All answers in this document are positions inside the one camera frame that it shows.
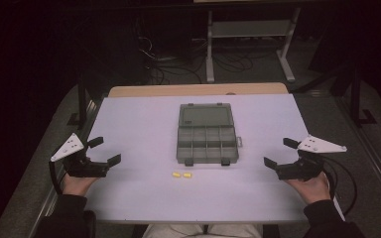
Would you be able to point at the white metal table frame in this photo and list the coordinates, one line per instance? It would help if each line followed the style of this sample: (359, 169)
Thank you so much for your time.
(251, 29)

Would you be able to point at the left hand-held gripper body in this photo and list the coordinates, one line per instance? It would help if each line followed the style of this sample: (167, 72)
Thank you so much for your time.
(79, 168)

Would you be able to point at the black metal stand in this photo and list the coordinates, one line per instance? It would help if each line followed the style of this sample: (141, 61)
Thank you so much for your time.
(81, 105)
(358, 105)

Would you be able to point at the small yellow capsule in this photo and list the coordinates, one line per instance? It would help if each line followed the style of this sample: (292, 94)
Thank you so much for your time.
(176, 175)
(187, 175)

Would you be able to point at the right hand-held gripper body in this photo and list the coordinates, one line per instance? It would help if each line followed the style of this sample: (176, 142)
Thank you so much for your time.
(302, 170)

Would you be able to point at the person's right hand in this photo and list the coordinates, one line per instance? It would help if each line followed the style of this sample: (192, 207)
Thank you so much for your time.
(312, 191)

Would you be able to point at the wooden table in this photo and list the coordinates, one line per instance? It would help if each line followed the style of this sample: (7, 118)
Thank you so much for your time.
(198, 90)

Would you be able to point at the grey plastic organizer box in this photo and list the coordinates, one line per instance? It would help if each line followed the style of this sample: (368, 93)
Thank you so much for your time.
(206, 139)

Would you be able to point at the person's legs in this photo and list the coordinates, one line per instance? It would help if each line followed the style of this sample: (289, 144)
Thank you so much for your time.
(201, 231)

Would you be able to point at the person's left hand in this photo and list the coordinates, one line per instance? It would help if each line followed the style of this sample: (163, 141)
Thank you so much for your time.
(76, 185)

